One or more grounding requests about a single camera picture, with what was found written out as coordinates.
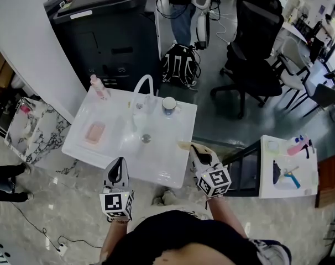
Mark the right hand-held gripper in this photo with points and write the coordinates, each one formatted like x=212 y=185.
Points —
x=214 y=182

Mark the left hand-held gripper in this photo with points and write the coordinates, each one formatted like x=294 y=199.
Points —
x=112 y=204

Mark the blue cup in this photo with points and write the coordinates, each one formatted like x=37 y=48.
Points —
x=168 y=105

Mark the person's right forearm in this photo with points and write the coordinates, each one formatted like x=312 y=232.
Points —
x=225 y=217

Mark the person's left forearm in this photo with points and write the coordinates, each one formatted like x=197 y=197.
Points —
x=112 y=236

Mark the black metal rack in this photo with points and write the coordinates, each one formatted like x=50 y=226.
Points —
x=239 y=172

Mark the person's grey shoe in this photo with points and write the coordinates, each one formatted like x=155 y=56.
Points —
x=163 y=197

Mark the metal sink drain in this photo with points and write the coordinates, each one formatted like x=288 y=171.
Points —
x=146 y=138

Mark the small black item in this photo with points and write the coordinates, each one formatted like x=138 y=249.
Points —
x=276 y=172

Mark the person's torso black shirt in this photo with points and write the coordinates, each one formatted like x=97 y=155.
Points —
x=178 y=236

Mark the white power strip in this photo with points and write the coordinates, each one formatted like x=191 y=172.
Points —
x=62 y=249

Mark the white curved faucet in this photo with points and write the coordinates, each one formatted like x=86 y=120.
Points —
x=137 y=92

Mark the blue plastic tool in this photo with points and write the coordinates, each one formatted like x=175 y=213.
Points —
x=293 y=179

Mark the pink spray bottle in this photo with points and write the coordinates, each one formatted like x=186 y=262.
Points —
x=296 y=148

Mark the white bottle blue cap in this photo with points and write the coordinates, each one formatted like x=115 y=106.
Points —
x=299 y=139

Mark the black backpack white pattern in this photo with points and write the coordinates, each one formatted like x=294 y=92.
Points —
x=178 y=65

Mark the black office chair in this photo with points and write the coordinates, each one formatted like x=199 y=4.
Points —
x=253 y=73

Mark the white blue sneaker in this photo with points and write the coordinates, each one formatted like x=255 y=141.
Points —
x=269 y=251

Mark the small pink item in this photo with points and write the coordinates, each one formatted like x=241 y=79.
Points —
x=25 y=109

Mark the small black screen device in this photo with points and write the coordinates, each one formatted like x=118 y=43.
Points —
x=200 y=45

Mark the light grey chair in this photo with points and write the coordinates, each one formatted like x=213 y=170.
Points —
x=290 y=76

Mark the brown wooden board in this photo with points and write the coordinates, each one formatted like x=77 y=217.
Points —
x=329 y=181

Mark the dark grey chair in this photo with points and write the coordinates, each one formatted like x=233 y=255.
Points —
x=323 y=95

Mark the large black machine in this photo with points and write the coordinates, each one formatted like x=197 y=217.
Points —
x=101 y=37

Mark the white rounded device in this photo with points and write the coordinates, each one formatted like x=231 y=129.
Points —
x=201 y=12

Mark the cardboard box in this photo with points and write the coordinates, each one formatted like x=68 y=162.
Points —
x=0 y=70

